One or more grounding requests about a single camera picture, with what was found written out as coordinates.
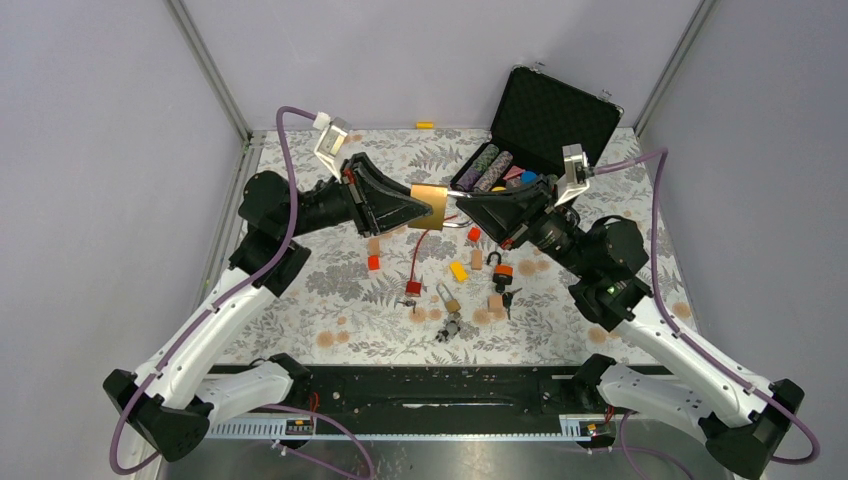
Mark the black poker chip case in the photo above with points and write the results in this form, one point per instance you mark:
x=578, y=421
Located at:
x=537, y=116

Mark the yellow rectangular block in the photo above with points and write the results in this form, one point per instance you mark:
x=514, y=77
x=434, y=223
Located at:
x=458, y=271

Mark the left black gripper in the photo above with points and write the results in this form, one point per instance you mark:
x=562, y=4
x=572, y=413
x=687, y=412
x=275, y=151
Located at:
x=369, y=185

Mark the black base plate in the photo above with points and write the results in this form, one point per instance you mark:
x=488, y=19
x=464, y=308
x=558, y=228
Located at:
x=440, y=400

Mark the large brass padlock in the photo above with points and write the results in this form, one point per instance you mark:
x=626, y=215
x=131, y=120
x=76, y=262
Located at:
x=436, y=197

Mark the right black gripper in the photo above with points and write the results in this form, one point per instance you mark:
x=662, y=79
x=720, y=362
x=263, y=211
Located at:
x=504, y=216

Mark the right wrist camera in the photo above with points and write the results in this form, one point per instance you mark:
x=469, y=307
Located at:
x=574, y=180

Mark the small brass padlock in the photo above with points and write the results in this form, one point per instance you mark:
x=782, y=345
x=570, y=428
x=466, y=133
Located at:
x=451, y=304

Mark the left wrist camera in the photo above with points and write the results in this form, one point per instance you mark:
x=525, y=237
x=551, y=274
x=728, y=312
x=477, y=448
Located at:
x=333, y=134

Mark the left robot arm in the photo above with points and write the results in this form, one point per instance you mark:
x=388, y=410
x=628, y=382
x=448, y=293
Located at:
x=168, y=400

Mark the orange black padlock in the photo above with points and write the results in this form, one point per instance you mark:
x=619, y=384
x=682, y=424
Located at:
x=502, y=274

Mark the tan block near keys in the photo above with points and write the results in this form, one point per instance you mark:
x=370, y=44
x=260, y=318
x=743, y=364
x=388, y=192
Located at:
x=495, y=304

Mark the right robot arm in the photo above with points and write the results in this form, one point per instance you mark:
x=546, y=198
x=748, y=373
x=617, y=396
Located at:
x=739, y=416

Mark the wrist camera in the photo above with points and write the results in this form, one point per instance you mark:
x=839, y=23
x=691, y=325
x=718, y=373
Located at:
x=333, y=134
x=574, y=180

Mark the tan wooden block far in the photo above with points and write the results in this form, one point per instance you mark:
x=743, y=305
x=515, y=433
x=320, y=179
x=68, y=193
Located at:
x=373, y=247

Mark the tan wooden block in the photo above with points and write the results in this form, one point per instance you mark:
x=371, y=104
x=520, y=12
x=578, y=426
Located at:
x=476, y=262
x=373, y=247

